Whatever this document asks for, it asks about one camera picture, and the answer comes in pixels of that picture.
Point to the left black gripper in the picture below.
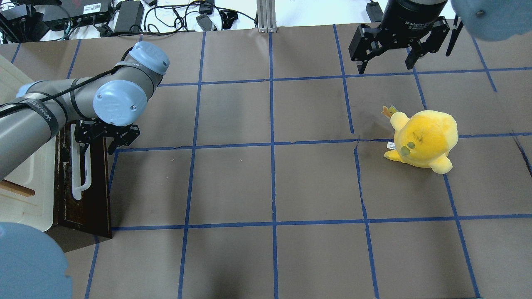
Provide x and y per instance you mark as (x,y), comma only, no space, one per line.
(101,131)

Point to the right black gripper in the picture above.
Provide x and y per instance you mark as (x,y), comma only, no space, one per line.
(405,15)

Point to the white drawer handle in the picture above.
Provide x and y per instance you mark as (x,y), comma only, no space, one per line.
(81,172)

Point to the dark wooden drawer front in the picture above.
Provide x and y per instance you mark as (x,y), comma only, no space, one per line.
(92,214)

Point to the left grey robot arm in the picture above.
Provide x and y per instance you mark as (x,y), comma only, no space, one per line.
(117,97)

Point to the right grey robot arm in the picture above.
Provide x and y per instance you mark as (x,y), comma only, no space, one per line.
(490,20)

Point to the yellow plush dinosaur toy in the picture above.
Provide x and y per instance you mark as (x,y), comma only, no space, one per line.
(423,140)

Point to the black power adapter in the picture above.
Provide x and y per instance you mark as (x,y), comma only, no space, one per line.
(130,14)

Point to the black electronics box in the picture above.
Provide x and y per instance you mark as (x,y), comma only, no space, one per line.
(77,12)

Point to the aluminium frame post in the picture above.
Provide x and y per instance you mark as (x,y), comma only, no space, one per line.
(266,16)

